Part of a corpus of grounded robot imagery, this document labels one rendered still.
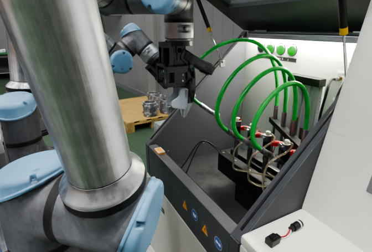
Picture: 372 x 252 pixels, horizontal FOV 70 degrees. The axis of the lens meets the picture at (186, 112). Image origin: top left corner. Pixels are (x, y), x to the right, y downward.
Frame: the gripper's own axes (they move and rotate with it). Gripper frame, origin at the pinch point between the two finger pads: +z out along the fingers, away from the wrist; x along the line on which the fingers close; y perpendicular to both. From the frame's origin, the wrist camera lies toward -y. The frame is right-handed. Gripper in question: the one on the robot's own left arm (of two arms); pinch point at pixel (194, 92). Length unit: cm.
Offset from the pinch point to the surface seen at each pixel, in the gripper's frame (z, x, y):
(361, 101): 29, 36, -29
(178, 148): 14.7, -26.6, 24.7
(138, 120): -25, -281, 92
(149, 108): -27, -290, 69
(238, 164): 30.8, 4.1, 6.2
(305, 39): 13.8, -1.1, -44.2
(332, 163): 38, 33, -14
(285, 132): 33.6, 3.8, -14.7
